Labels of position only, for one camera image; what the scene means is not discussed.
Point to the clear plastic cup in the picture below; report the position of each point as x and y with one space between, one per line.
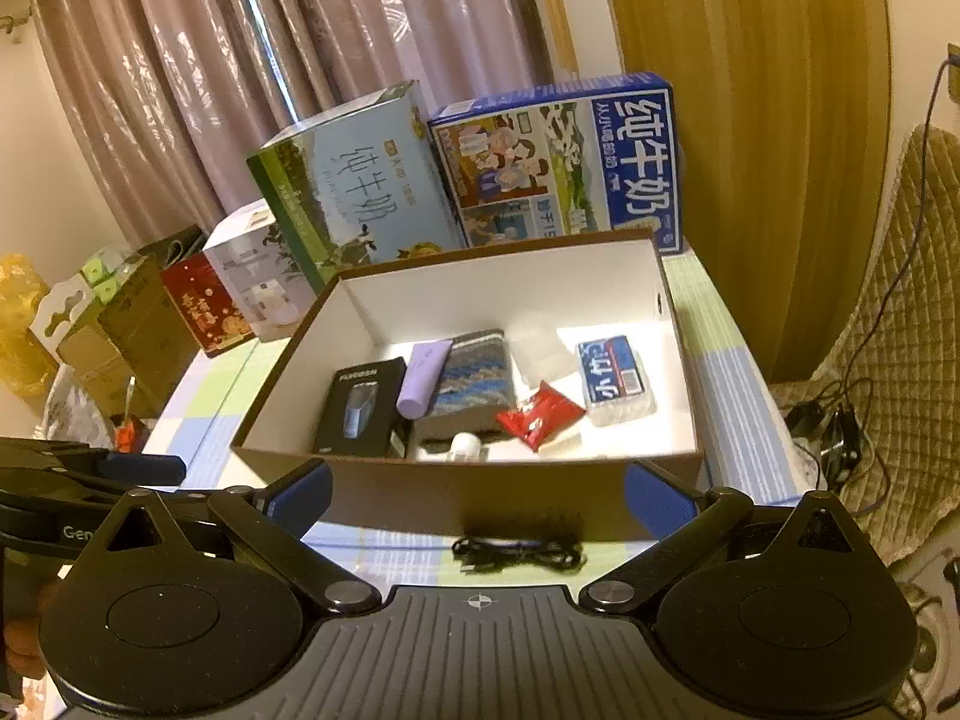
540 354

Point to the checkered tablecloth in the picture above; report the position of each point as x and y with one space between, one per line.
745 439

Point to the white pill bottle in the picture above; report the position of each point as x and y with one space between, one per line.
465 447

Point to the pink curtain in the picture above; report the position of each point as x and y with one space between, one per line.
169 98

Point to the black shaver box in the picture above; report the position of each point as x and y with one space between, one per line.
360 417

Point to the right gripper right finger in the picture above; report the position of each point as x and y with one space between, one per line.
690 527

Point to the blue milk carton box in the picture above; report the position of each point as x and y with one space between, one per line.
557 160

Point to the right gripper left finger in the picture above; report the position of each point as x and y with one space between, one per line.
267 525

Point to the white humidifier box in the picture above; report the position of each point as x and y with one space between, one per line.
259 271

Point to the purple cream tube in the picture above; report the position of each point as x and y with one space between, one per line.
425 366

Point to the blue dental floss box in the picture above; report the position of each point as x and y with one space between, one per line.
616 387

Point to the tissue box with foil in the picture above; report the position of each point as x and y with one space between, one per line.
71 414

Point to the striped knitted sock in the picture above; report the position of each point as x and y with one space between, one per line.
475 385

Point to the green milk carton box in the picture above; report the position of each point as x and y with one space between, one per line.
358 184

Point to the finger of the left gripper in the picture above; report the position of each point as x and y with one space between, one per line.
54 493
82 459

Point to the yellow plastic bag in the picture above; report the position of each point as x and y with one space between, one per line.
28 369

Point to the brown cardboard boxes pile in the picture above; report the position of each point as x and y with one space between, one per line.
115 325

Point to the quilted cushioned chair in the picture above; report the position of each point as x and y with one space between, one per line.
899 350

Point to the red snack packet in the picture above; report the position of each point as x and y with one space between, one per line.
541 417

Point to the red gift box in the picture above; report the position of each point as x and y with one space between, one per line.
206 307

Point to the brown cardboard storage box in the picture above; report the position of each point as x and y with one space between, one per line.
516 390

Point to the wooden wardrobe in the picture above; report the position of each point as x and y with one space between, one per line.
783 115

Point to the person's left hand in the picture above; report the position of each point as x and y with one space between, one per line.
27 594

